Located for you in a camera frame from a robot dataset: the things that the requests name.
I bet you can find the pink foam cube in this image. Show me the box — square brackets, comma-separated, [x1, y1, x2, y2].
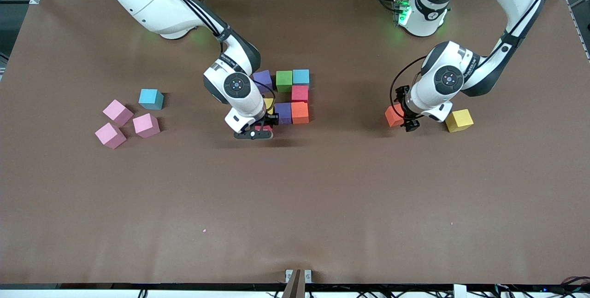
[94, 123, 127, 148]
[102, 99, 134, 127]
[132, 113, 161, 139]

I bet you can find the purple foam cube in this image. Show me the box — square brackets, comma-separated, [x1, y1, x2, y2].
[274, 102, 293, 125]
[253, 70, 273, 93]

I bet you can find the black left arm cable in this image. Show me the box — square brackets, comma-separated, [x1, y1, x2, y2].
[390, 0, 563, 121]

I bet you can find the green foam cube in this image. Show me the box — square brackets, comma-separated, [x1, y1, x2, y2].
[276, 70, 294, 93]

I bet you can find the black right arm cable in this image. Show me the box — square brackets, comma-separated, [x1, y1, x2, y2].
[254, 82, 277, 112]

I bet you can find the orange foam cube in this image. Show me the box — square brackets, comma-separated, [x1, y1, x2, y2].
[291, 101, 310, 125]
[384, 104, 406, 128]

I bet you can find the brown table cover sheet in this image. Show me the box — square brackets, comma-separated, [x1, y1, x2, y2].
[0, 0, 590, 286]

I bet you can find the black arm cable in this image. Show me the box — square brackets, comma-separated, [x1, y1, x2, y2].
[254, 82, 277, 112]
[390, 0, 563, 121]

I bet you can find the metal post bracket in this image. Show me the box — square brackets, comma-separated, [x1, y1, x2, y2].
[285, 269, 313, 298]

